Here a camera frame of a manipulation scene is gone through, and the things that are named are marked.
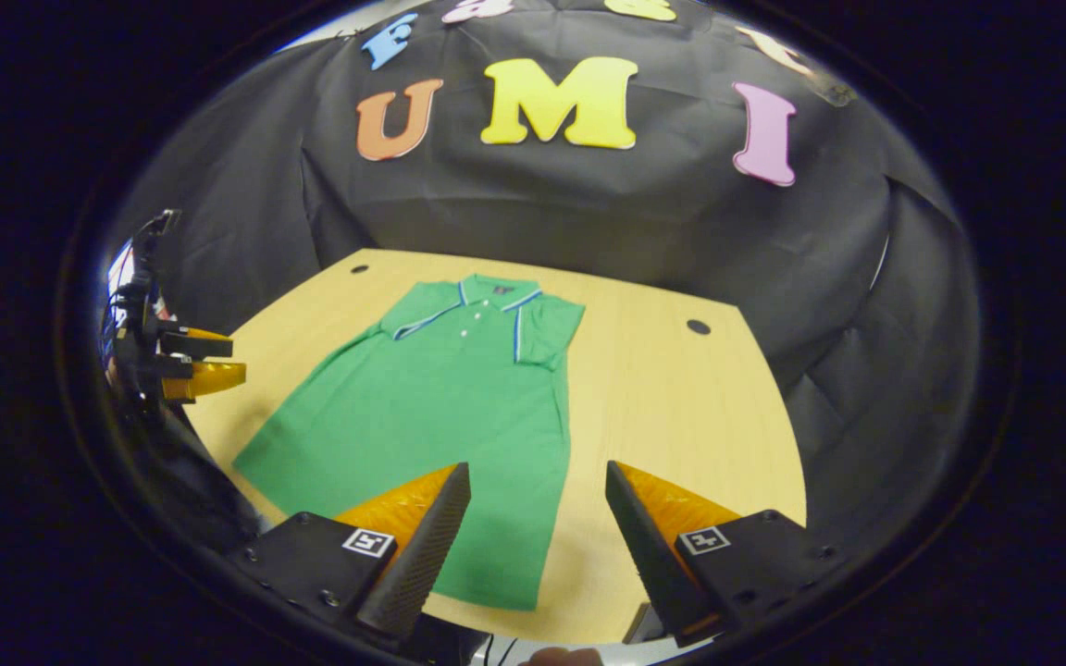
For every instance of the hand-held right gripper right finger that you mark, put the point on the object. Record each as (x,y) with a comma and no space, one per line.
(644,546)

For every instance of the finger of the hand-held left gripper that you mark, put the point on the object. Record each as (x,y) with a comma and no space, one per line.
(204,377)
(200,346)

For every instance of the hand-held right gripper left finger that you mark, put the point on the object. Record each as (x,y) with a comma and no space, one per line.
(431,546)

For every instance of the green T-shirt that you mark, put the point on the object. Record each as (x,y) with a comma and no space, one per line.
(440,407)

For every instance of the black backdrop cloth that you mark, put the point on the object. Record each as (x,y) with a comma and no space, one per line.
(588,203)

